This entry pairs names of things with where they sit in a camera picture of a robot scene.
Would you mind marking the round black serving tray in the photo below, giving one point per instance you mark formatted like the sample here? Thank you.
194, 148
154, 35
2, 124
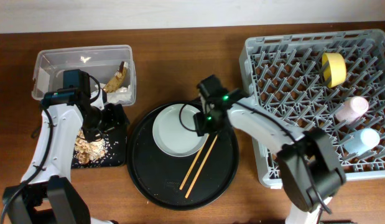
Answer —
158, 176

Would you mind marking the grey round plate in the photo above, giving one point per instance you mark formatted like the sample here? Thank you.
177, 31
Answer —
173, 131

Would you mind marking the wooden chopstick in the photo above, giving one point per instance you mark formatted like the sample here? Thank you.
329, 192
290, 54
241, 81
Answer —
201, 167
192, 165

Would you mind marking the black rectangular tray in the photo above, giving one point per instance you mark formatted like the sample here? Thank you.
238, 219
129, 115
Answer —
116, 151

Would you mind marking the blue plastic cup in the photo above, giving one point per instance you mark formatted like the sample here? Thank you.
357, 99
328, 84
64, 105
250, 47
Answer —
363, 140

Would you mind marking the pink plastic cup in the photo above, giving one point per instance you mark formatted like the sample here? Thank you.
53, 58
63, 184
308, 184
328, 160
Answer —
352, 109

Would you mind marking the food scraps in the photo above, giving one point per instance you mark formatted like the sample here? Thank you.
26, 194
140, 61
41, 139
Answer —
89, 151

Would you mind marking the grey dishwasher rack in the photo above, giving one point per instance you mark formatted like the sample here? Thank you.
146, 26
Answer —
284, 75

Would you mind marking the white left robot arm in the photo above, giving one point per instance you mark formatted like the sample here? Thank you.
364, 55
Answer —
45, 193

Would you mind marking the yellow bowl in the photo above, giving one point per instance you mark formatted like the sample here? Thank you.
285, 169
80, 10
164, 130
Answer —
334, 69

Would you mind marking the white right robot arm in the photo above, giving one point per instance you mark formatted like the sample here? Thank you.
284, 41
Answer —
310, 169

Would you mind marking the clear plastic waste bin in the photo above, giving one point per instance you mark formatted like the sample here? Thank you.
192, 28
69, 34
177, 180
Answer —
101, 62

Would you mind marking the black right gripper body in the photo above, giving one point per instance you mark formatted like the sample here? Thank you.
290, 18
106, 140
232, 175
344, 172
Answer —
208, 120

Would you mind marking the gold snack wrapper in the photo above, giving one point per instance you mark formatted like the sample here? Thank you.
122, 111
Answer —
116, 82

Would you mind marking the white tissue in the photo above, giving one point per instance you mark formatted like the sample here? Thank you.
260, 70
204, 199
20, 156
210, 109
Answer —
123, 95

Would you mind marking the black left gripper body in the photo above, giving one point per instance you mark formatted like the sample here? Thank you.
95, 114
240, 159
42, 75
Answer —
103, 120

